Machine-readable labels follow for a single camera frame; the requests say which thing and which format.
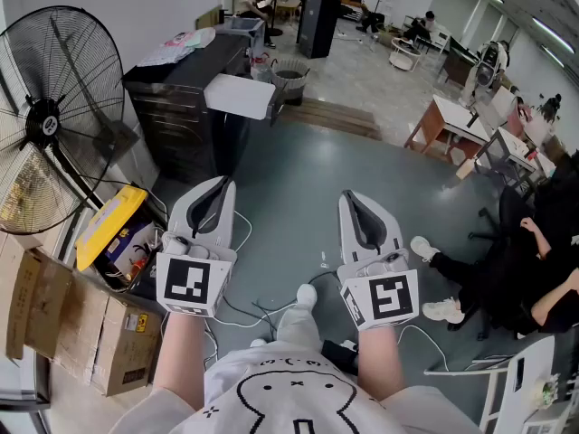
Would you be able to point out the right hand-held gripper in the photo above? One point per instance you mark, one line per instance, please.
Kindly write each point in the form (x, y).
(389, 294)

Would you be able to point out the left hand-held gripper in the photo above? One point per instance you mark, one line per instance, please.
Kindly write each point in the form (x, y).
(187, 283)

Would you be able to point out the white pull-out tray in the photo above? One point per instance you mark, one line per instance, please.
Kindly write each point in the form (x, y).
(240, 95)

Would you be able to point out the person's right forearm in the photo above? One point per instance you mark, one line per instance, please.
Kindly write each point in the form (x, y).
(380, 364)

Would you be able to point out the person's left forearm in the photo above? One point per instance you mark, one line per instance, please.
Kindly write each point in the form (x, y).
(181, 360)

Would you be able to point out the white shoe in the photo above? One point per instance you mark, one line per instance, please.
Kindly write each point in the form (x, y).
(306, 295)
(258, 343)

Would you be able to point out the storage bin with yellow lid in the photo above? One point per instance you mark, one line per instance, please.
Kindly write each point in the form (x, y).
(111, 224)

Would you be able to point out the black washing machine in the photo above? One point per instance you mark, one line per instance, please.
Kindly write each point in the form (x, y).
(181, 120)

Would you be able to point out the light grey trousers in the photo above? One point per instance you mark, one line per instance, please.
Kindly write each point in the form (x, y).
(296, 328)

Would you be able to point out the black waist pouch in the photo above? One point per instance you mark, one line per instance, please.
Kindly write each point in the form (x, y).
(339, 355)

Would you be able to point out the wooden floor platform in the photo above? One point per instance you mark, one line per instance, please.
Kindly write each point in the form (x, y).
(335, 118)

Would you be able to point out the orange desk with white top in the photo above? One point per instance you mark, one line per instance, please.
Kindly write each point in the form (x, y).
(445, 120)

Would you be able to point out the black office chair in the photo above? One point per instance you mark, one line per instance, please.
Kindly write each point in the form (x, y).
(509, 210)

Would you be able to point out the large cardboard box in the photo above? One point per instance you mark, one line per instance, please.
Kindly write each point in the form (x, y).
(108, 342)

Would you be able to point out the grey waste basket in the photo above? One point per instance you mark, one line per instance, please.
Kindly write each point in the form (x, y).
(289, 79)

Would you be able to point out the white printed shirt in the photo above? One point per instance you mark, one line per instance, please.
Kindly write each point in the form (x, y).
(294, 396)

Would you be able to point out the large black floor fan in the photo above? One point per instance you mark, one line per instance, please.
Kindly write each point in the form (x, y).
(50, 120)

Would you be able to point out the white round side table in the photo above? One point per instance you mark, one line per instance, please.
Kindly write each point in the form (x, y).
(405, 54)

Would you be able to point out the clear plastic storage bin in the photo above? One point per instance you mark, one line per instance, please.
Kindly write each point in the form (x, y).
(240, 32)

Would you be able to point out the white metal table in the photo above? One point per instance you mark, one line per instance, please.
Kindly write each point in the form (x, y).
(515, 378)

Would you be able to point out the small potted plant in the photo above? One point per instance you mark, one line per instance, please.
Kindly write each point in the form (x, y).
(545, 391)

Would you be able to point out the white table with black frame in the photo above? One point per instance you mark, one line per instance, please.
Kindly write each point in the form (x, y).
(515, 152)

